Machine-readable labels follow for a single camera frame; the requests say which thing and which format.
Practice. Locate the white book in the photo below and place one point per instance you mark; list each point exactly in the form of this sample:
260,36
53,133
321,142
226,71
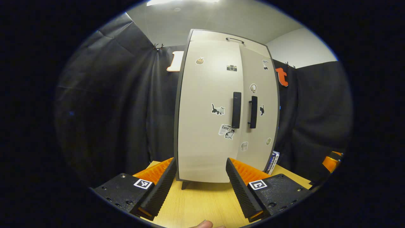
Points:
269,166

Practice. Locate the blue grey book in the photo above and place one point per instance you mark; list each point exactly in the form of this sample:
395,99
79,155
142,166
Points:
276,158

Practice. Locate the black backdrop cloth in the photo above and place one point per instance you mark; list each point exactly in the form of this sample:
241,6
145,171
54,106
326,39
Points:
110,110

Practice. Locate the white shoe cabinet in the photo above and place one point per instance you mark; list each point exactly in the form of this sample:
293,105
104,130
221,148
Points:
176,133

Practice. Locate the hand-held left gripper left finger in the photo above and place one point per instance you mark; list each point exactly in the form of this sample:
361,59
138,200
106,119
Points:
163,190

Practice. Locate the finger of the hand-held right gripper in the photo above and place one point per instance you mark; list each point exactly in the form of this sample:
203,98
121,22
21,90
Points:
330,164
338,153

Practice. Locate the white shoe cabinet door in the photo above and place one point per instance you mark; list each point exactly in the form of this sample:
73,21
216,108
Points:
202,142
262,142

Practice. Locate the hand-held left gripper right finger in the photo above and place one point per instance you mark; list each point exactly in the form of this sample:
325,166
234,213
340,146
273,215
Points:
240,190

